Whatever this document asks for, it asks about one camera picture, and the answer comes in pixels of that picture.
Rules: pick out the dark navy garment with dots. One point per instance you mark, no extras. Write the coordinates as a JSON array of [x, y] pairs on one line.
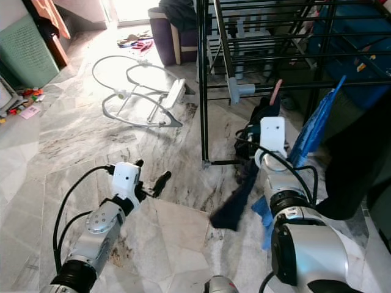
[[229, 210]]

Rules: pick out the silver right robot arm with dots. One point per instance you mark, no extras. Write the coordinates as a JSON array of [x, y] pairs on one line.
[[311, 250]]

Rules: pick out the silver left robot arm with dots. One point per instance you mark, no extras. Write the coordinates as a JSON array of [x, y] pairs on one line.
[[98, 235]]

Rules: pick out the blue plastic hanger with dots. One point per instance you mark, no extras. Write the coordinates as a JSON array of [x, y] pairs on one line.
[[339, 84]]

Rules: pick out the grey rack pole connector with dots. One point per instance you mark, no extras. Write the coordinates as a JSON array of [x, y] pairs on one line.
[[233, 90]]

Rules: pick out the blue shirt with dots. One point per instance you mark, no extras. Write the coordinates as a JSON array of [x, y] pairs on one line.
[[311, 131]]

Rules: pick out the black metal drying rack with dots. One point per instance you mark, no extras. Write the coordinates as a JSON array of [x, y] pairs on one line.
[[201, 91]]

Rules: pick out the dark hanging garment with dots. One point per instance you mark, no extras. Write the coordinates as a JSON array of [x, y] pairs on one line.
[[354, 165]]

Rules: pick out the pink slippers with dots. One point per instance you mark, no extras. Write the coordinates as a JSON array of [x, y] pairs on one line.
[[140, 44]]

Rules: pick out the silver right robot leg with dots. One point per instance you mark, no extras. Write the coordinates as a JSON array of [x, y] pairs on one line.
[[222, 285]]

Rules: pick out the pink card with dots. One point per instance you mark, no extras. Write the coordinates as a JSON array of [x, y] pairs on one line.
[[29, 112]]

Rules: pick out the white shelf trolley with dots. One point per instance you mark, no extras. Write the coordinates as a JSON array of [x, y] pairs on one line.
[[5, 97]]

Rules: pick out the purple armchair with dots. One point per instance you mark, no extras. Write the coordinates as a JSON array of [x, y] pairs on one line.
[[162, 43]]

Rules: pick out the small red toys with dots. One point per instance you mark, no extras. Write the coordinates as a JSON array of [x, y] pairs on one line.
[[30, 93]]

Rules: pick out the dark blue storage box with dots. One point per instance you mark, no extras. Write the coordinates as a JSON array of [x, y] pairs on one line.
[[354, 49]]

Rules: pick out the brown wooden cabinet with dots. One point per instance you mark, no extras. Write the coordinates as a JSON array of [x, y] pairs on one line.
[[58, 49]]

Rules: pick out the dark clothes pile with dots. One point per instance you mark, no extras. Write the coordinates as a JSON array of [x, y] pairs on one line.
[[180, 12]]

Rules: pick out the green plastic laundry basket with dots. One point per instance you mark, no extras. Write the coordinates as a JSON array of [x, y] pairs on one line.
[[30, 58]]

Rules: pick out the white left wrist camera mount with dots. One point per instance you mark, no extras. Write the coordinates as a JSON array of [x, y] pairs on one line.
[[126, 180]]

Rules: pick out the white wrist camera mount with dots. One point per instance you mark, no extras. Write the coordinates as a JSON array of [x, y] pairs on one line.
[[126, 180], [273, 134]]

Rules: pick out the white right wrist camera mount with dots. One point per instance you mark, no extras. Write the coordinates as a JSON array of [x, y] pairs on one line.
[[273, 134]]

